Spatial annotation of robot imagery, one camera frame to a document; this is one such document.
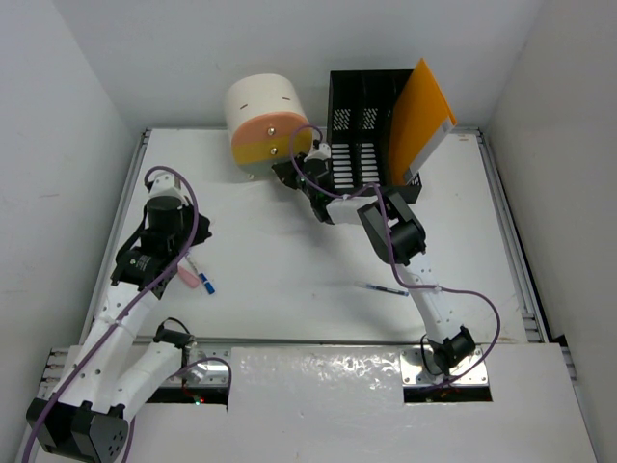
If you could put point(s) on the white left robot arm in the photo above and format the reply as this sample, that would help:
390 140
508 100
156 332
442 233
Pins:
88 414

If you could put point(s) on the yellow drawer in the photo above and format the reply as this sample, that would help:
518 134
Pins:
270 149

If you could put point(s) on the blue gel pen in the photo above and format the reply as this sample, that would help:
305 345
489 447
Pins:
384 289

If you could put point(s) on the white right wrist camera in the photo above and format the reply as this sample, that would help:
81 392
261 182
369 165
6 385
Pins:
322 152

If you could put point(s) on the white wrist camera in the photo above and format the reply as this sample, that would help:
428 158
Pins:
322 152
166 185

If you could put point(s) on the white blue marker pen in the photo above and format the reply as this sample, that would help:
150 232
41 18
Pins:
204 280

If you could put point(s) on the cream round drawer cabinet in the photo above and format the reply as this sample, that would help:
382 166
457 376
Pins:
257 95

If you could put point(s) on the black mesh file organizer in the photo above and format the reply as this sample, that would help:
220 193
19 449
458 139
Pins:
360 110

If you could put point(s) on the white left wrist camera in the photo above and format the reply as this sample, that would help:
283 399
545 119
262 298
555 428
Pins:
166 185

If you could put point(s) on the pink top drawer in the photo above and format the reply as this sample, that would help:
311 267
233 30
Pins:
266 127

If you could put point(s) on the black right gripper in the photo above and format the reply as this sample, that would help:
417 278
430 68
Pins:
287 172

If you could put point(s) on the orange notebook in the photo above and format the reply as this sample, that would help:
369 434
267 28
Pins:
421 119

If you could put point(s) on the pink eraser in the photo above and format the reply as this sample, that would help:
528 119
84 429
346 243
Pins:
188 278

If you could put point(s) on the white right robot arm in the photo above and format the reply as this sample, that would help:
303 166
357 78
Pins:
397 238

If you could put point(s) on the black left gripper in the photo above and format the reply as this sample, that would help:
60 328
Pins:
202 231

